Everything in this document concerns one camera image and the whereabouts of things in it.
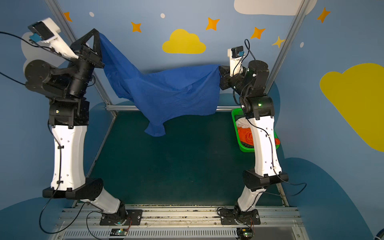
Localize left aluminium frame post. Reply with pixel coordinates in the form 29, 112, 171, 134
45, 0, 112, 106

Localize rear aluminium frame bar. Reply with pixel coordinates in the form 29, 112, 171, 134
106, 105, 240, 112

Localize right aluminium frame post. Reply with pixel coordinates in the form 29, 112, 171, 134
264, 0, 311, 95

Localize controller board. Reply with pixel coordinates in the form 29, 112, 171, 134
236, 228, 254, 240
110, 229, 128, 237

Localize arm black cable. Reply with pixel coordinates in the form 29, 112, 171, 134
269, 173, 308, 198
38, 191, 88, 235

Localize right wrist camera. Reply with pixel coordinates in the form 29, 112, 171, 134
227, 46, 245, 77

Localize blue panda print t-shirt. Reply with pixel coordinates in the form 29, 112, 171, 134
100, 34, 221, 137

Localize left controller board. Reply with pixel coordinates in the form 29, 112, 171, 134
110, 229, 128, 237

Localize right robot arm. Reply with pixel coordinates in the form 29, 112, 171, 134
220, 60, 289, 213

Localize aluminium mounting rail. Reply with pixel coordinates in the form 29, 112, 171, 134
49, 205, 309, 240

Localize aluminium frame post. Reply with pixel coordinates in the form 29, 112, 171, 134
45, 0, 112, 106
264, 0, 311, 95

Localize white t-shirt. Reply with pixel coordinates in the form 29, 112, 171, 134
236, 117, 250, 129

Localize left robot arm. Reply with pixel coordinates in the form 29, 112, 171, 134
25, 28, 127, 225

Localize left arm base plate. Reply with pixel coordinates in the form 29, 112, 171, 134
100, 210, 143, 226

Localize right controller board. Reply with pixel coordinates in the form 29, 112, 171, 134
236, 228, 254, 240

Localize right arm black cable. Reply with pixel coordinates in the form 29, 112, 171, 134
269, 173, 308, 198

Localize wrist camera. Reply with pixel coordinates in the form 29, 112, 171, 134
227, 46, 245, 77
28, 18, 79, 59

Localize orange t-shirt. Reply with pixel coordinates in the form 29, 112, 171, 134
237, 127, 281, 148

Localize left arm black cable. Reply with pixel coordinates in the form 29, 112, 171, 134
38, 191, 88, 235

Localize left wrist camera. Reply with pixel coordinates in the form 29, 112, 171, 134
28, 18, 79, 59

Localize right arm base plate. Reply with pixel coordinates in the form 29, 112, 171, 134
217, 208, 261, 226

